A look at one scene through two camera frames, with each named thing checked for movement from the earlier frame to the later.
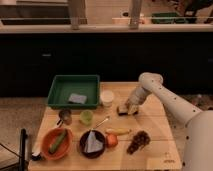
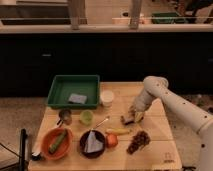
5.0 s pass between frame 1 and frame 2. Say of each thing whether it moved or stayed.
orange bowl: stayed
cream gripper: moved
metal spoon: stayed
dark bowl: stayed
